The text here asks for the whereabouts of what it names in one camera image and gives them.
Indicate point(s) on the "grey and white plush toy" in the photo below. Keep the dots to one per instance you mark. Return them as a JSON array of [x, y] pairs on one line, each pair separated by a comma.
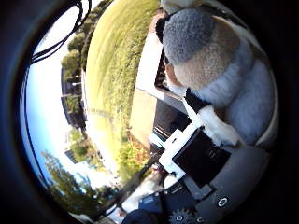
[[218, 71]]

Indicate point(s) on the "black slatted plastic basket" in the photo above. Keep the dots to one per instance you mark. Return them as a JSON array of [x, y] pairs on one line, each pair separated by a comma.
[[162, 73]]

